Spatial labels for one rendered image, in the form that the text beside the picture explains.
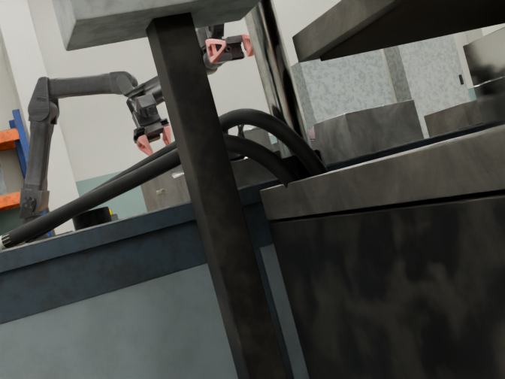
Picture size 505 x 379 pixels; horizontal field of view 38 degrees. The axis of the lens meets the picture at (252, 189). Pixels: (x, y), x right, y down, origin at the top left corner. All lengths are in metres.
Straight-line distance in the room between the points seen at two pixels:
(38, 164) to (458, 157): 1.54
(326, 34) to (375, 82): 6.88
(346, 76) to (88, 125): 2.74
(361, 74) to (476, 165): 7.26
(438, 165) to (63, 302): 0.80
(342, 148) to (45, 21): 6.06
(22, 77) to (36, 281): 5.84
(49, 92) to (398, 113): 0.98
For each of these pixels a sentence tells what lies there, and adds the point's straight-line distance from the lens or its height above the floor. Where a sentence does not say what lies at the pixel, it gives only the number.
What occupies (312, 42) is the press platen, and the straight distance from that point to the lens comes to 1.29.
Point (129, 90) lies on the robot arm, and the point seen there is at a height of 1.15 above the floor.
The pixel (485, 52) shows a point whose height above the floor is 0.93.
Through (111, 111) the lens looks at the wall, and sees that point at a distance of 7.53.
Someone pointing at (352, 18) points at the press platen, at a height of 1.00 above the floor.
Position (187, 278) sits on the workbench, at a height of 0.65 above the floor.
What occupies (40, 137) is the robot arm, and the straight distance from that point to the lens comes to 2.17.
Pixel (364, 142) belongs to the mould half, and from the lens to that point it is 1.81.
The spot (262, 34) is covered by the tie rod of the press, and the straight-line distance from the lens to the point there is 1.36.
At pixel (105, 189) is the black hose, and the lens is 1.40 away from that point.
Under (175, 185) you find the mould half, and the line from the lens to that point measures 1.67.
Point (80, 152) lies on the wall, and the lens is 7.41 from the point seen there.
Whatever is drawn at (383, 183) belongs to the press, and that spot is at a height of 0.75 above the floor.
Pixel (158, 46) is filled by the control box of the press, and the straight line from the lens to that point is 1.11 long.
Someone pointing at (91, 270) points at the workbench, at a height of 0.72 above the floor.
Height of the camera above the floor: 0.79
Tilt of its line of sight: level
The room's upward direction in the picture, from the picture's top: 15 degrees counter-clockwise
